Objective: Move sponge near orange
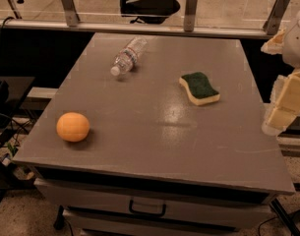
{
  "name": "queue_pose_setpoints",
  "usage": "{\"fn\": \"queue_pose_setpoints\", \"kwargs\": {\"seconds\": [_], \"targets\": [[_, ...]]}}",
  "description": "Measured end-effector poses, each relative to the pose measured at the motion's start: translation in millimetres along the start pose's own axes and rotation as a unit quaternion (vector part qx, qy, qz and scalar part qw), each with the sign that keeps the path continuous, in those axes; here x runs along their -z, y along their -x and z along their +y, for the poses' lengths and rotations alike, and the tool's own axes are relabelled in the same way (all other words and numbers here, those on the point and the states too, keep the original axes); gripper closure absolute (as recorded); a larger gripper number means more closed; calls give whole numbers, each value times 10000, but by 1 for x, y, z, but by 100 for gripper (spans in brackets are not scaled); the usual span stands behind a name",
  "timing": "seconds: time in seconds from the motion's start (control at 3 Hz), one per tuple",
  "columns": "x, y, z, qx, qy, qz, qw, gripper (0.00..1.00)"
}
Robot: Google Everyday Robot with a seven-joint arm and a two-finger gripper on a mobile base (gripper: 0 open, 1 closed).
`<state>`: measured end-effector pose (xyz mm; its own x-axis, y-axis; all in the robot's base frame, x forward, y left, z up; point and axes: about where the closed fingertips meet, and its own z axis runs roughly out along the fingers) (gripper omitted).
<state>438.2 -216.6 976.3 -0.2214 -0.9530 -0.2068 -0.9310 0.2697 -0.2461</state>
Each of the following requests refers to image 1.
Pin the black office chair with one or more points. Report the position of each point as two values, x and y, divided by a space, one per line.
153 12

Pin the orange fruit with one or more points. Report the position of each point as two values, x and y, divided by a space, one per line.
73 127

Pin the green and yellow sponge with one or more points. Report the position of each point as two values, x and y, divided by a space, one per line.
198 89

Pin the black drawer handle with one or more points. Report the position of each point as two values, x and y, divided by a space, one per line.
147 210

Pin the metal railing frame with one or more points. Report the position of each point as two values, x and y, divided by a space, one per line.
188 25

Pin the black side table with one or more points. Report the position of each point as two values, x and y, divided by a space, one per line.
13 91

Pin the clear plastic water bottle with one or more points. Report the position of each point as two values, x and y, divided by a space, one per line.
128 57

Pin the grey drawer cabinet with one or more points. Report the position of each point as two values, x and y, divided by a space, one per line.
212 165

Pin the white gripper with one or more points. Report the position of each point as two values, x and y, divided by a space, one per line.
297 48

